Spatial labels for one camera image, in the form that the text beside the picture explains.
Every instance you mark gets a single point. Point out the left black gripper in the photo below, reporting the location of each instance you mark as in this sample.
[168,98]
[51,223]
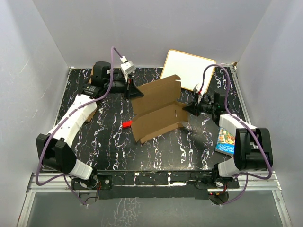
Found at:
[130,89]

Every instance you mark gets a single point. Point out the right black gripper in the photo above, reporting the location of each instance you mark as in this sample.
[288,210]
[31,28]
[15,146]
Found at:
[193,109]

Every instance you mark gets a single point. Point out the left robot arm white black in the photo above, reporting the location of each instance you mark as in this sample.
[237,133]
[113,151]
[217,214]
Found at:
[54,148]

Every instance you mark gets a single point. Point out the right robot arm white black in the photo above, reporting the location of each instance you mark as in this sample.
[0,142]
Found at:
[252,150]

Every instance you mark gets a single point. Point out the folded cardboard box upright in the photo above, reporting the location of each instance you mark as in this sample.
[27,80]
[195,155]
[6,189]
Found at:
[90,77]

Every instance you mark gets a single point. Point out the flat cardboard box stack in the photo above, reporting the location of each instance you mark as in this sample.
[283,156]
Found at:
[89,118]

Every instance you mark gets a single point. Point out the red rectangular block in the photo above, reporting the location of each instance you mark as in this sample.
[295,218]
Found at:
[126,124]

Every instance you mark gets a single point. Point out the blue treehouse book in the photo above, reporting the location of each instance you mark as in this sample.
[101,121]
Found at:
[225,143]

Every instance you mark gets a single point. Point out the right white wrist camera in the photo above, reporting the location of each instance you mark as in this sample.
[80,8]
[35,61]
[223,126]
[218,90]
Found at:
[199,92]

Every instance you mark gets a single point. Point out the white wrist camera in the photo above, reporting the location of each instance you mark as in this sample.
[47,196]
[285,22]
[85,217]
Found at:
[199,92]
[127,68]

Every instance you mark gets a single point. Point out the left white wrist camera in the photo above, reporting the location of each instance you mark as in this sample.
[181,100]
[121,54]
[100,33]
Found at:
[127,68]

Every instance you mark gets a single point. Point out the small whiteboard with wooden frame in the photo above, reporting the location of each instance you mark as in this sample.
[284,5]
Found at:
[191,69]

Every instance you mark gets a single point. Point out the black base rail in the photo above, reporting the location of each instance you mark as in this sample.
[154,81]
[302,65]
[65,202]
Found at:
[198,184]

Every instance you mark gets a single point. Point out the aluminium frame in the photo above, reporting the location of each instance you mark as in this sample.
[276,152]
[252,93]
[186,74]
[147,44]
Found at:
[256,203]

